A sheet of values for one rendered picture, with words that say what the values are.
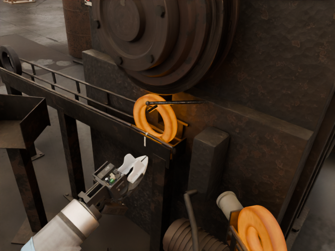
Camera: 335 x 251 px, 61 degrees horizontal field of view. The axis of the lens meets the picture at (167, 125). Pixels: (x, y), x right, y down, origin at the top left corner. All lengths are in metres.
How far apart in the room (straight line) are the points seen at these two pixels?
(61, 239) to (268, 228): 0.45
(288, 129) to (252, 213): 0.26
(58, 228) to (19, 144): 0.58
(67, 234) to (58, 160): 1.41
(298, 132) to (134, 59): 0.48
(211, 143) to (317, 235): 1.12
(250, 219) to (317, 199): 1.34
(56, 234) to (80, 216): 0.06
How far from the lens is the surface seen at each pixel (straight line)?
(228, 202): 0.82
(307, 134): 0.84
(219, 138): 0.86
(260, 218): 0.69
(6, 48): 1.81
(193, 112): 0.95
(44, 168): 2.05
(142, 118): 1.05
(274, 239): 0.68
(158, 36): 0.72
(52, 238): 0.71
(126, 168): 0.81
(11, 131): 1.33
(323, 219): 1.93
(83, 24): 3.73
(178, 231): 0.94
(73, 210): 0.72
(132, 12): 0.75
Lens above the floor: 1.28
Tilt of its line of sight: 32 degrees down
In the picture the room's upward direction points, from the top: 4 degrees clockwise
